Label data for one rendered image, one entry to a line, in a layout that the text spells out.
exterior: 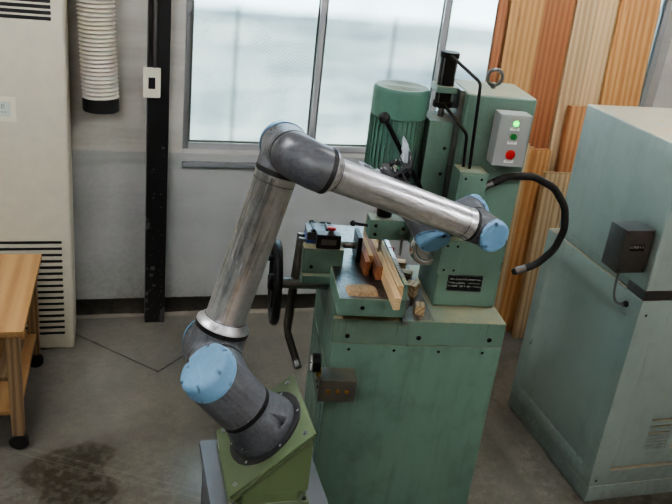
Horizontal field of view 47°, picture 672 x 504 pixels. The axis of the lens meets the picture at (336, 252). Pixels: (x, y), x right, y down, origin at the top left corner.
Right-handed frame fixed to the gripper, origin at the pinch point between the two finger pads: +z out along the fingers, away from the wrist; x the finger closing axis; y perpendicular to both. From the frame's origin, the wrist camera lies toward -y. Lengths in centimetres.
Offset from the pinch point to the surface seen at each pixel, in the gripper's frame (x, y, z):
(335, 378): 48, -30, -47
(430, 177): -9.3, -17.1, -7.9
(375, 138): -0.1, -4.0, 6.7
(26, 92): 110, -16, 112
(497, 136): -32.0, -6.8, -12.1
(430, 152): -12.9, -11.4, -3.1
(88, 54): 85, -26, 123
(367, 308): 27.5, -18.9, -35.8
